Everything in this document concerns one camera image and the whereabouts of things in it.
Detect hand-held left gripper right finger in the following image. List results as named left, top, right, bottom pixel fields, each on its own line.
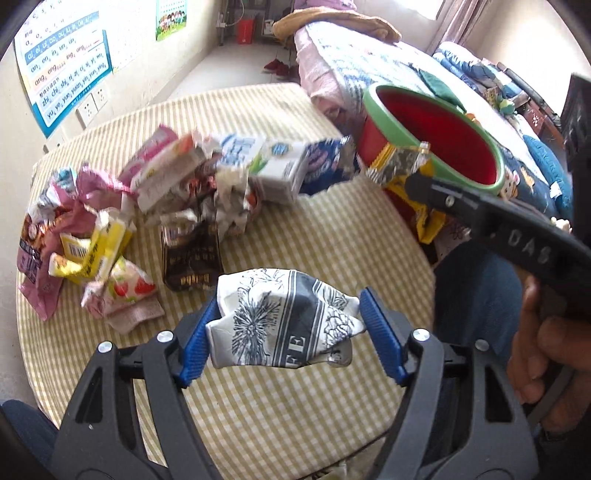
left=358, top=287, right=539, bottom=480

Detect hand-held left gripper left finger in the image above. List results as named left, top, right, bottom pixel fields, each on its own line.
left=48, top=295, right=221, bottom=480

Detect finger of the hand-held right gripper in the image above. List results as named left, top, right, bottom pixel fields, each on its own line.
left=405, top=170, right=491, bottom=232

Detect yellow silver foil wrapper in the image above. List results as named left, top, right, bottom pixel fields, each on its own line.
left=366, top=141, right=433, bottom=186

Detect red basin with green rim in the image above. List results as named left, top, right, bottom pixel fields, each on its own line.
left=358, top=84, right=507, bottom=198

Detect white navy floral wrapper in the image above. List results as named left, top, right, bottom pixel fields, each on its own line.
left=204, top=268, right=367, bottom=370

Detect person's right hand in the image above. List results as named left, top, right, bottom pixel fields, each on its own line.
left=506, top=276, right=591, bottom=431

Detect yellow red snack wrapper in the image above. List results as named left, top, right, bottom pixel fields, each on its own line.
left=387, top=179, right=448, bottom=245

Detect pale pink packet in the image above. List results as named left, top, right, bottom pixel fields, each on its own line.
left=102, top=298, right=165, bottom=334

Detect blue cushion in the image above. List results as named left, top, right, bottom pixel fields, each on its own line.
left=522, top=135, right=573, bottom=217

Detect dark brown snack wrapper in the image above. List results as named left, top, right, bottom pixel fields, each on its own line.
left=160, top=220, right=225, bottom=293

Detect strawberry print packet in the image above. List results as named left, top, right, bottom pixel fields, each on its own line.
left=82, top=256, right=158, bottom=320

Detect dark green cloth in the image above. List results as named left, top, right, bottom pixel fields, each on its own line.
left=417, top=68, right=457, bottom=101

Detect blue dotted cookie wrapper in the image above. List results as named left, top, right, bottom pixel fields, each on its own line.
left=299, top=135, right=361, bottom=197

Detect blue patterned pillows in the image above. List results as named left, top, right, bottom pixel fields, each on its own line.
left=433, top=41, right=528, bottom=99

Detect wooden headboard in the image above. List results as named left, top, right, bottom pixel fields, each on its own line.
left=502, top=68, right=565, bottom=136

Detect yellow carton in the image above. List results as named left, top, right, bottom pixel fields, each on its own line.
left=89, top=216, right=134, bottom=281

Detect crumpled white paper wrapper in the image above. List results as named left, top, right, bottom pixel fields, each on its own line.
left=213, top=166, right=262, bottom=239

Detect yellow barcode packet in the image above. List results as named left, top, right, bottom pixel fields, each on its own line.
left=48, top=232, right=94, bottom=278

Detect bed with patterned quilt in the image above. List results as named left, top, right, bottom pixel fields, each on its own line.
left=294, top=23, right=575, bottom=224

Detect white green drink carton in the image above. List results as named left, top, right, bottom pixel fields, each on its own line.
left=249, top=141, right=308, bottom=205

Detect pink curtain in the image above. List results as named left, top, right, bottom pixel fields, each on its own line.
left=427, top=0, right=468, bottom=53

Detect large pink snack bag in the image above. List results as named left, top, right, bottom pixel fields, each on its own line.
left=17, top=210, right=68, bottom=322

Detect person's left leg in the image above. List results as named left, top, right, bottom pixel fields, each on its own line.
left=0, top=399, right=62, bottom=468

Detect blue white milk carton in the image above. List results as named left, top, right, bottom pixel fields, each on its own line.
left=216, top=133, right=267, bottom=172

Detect pink snack packet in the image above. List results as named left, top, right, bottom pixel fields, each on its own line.
left=117, top=124, right=180, bottom=186

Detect brown blanket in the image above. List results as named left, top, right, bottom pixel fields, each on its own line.
left=272, top=10, right=402, bottom=45

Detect pair of red shoes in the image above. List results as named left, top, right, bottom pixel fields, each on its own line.
left=263, top=58, right=299, bottom=82

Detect purple quilt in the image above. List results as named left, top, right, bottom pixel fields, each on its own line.
left=294, top=0, right=357, bottom=13

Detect metal storage rack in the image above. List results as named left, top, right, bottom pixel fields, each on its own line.
left=216, top=0, right=279, bottom=47

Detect blue letter chart poster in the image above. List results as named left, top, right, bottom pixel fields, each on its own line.
left=14, top=0, right=114, bottom=139

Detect white grid chart poster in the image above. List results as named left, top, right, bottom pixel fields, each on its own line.
left=99, top=0, right=158, bottom=71

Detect poster with cartoon children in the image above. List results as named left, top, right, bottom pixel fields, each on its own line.
left=156, top=0, right=189, bottom=42

